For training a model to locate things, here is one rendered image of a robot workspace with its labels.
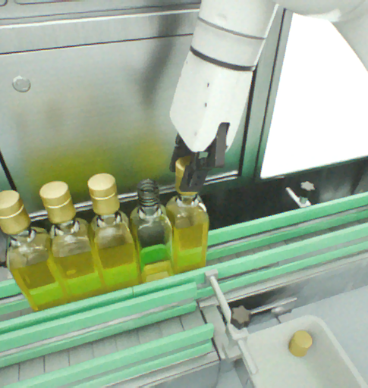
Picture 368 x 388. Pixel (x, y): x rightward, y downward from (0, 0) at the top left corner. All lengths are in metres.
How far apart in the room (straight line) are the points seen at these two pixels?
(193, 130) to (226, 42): 0.10
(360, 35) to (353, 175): 0.59
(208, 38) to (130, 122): 0.22
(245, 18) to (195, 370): 0.49
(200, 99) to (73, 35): 0.19
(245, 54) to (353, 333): 0.64
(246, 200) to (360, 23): 0.49
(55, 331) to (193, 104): 0.39
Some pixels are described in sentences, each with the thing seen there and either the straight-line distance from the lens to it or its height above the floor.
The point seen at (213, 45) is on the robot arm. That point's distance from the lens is 0.36.
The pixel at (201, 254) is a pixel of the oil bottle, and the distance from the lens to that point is 0.55.
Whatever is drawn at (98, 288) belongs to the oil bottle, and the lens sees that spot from 0.55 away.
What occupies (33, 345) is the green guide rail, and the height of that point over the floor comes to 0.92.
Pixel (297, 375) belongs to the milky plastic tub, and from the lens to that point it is 0.73.
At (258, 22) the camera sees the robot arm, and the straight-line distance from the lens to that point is 0.36.
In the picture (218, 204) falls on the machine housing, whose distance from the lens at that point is 0.77.
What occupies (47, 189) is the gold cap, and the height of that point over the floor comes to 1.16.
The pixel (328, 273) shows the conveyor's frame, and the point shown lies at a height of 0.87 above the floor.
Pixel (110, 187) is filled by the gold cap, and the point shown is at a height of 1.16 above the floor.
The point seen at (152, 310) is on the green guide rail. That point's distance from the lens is 0.58.
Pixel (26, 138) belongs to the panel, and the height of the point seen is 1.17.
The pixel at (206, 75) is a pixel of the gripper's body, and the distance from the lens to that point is 0.37.
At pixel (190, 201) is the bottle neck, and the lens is 0.48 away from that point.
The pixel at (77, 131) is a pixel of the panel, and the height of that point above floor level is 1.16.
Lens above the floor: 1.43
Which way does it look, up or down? 42 degrees down
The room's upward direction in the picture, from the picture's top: straight up
